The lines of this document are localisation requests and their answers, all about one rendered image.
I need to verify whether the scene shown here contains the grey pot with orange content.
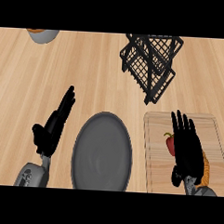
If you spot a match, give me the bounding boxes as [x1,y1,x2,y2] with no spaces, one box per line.
[25,28,60,46]

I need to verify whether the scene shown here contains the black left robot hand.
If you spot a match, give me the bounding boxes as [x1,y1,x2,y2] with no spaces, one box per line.
[30,83,77,159]

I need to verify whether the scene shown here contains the black wire tiered basket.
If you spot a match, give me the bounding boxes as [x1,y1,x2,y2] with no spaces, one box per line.
[116,33,185,107]

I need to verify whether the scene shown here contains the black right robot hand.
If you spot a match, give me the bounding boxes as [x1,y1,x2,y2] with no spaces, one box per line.
[166,109,208,190]

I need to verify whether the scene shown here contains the grey round plate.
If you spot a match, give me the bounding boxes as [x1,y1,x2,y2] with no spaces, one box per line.
[69,109,136,193]

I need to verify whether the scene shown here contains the red bell pepper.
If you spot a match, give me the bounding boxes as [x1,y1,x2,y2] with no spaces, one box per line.
[162,131,178,157]

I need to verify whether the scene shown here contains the pale wooden cutting board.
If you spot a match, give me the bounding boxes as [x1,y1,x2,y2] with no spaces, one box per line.
[139,110,224,198]

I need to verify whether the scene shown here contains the orange croissant bread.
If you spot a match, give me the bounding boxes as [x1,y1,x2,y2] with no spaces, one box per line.
[194,149,212,190]

